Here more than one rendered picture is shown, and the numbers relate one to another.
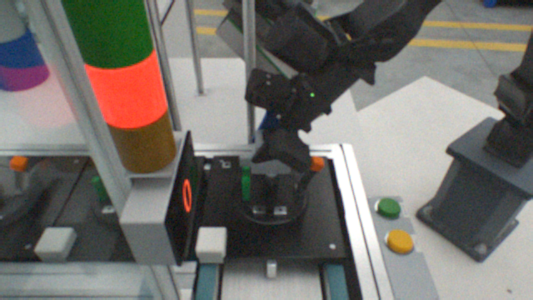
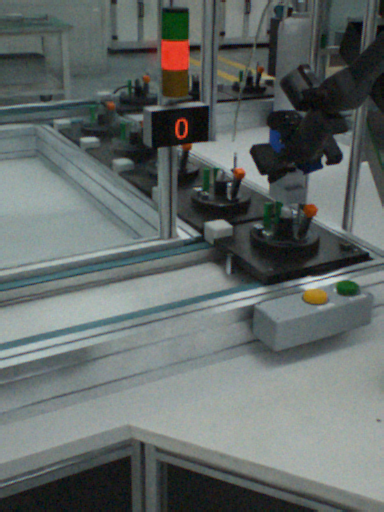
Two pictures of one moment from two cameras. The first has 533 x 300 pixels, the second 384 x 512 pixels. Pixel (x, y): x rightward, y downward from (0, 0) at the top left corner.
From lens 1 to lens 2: 1.14 m
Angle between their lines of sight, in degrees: 53
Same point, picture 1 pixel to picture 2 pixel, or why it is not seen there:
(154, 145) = (169, 81)
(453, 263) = (370, 384)
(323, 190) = (324, 257)
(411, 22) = (342, 85)
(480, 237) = not seen: outside the picture
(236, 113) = not seen: outside the picture
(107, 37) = (164, 27)
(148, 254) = (146, 134)
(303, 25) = (297, 75)
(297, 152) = (260, 154)
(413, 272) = (293, 307)
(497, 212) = not seen: outside the picture
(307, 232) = (272, 259)
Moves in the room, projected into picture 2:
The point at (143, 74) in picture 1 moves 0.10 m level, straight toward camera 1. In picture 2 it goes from (172, 46) to (132, 52)
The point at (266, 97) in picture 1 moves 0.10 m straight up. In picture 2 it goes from (271, 118) to (275, 63)
